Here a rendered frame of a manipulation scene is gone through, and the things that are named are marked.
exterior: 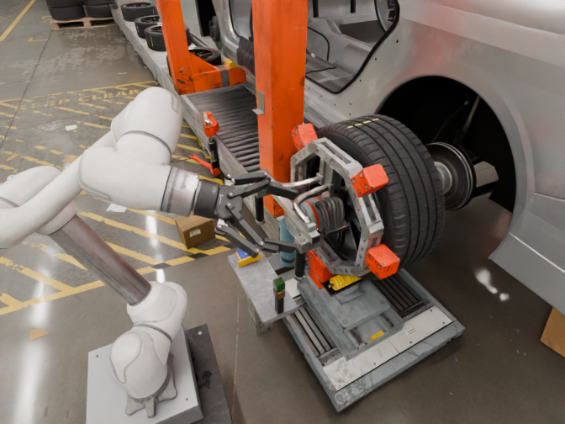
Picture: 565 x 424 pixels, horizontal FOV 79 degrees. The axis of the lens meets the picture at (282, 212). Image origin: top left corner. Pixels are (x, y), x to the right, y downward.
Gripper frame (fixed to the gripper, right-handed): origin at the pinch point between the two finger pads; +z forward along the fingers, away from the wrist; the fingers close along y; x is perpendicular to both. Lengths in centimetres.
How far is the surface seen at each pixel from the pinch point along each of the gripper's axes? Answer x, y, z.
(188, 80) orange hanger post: 159, 224, -45
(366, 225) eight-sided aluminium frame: 23.2, 20.5, 35.7
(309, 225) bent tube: 27.3, 17.8, 17.1
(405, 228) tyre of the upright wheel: 20, 21, 49
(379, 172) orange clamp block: 9.2, 31.6, 32.6
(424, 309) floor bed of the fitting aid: 94, 24, 120
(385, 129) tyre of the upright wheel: 11, 56, 39
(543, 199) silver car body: -5, 28, 83
